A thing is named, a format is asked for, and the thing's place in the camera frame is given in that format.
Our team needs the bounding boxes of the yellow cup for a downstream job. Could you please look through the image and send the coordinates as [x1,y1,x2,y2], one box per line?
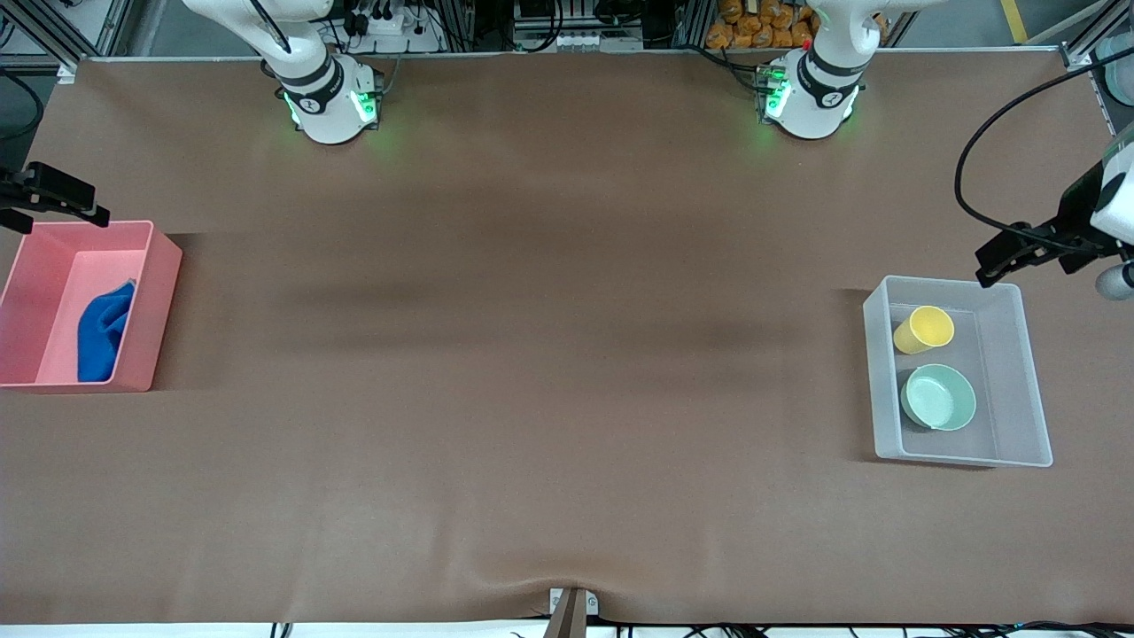
[892,305,956,356]

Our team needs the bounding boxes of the blue cloth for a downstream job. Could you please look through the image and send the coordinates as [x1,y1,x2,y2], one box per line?
[77,279,137,384]

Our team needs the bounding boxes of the light green bowl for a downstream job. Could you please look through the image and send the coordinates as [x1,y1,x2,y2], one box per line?
[899,363,978,433]

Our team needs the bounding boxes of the pink plastic bin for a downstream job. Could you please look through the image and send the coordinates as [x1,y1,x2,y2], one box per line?
[0,220,183,393]

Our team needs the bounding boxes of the clear plastic bin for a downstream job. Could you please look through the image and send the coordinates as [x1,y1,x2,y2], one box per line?
[863,275,1054,468]

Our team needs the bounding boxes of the orange snack pile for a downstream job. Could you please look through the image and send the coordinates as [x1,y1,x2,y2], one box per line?
[706,0,820,50]

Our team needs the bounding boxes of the white power strip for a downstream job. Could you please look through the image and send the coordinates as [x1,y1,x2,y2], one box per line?
[341,0,444,52]

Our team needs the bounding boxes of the brown table cover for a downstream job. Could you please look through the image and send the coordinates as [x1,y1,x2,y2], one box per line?
[0,49,1134,626]

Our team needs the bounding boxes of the grey electronics box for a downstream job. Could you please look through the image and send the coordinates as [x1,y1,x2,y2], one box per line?
[512,0,646,52]

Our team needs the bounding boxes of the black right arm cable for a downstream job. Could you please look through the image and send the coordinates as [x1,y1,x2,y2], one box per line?
[0,69,45,143]

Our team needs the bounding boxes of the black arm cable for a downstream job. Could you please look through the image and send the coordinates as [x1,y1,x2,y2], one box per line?
[954,69,1134,240]
[0,69,45,143]

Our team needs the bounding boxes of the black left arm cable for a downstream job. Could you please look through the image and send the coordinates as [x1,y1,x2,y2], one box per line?
[954,69,1134,240]

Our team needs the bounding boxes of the aluminium frame profile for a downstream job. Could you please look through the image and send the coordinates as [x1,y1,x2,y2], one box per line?
[1059,0,1134,70]
[0,0,134,85]

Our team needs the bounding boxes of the black base cable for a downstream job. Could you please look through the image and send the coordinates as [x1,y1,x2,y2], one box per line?
[689,43,765,89]

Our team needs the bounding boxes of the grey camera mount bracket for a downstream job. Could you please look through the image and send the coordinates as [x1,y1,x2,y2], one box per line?
[545,587,600,638]

